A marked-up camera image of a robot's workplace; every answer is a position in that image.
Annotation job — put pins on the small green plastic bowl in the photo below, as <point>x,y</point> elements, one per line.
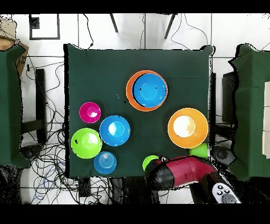
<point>147,161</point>

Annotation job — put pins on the green plastic cup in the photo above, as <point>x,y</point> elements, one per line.
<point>199,151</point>

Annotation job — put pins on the blue plastic bowl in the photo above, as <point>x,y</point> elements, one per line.
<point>115,138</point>
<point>149,90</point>

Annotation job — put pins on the large orange plastic bowl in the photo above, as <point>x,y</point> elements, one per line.
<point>199,135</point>
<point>129,93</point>

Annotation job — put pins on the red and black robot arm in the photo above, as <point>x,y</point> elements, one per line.
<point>185,171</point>

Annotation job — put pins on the small translucent blue bowl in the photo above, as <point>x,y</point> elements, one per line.
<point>105,162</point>

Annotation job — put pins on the large green plastic bowl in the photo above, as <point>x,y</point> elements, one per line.
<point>86,149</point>

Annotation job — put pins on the black power strip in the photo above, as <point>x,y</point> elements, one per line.
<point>84,188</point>

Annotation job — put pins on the small pink plastic bowl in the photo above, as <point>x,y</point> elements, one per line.
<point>90,112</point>

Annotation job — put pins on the black box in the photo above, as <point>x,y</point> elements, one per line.
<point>230,95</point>

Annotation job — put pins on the dark green table cloth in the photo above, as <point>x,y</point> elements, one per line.
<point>101,74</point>

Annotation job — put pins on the green cloth covered table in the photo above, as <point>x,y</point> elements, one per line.
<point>253,105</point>
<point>10,105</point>

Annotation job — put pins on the black stand base with knob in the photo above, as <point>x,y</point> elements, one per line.
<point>31,152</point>

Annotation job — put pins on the black tripod leg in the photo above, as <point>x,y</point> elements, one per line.
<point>114,23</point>
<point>169,26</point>

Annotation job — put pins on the black floor stand bar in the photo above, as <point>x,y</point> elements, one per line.
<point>40,95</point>

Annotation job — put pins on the brown cardboard box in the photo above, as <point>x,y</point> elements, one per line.
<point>5,43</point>

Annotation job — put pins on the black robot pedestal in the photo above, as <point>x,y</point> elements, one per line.
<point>130,190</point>

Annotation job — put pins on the black square frame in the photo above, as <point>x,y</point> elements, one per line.
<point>33,23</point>

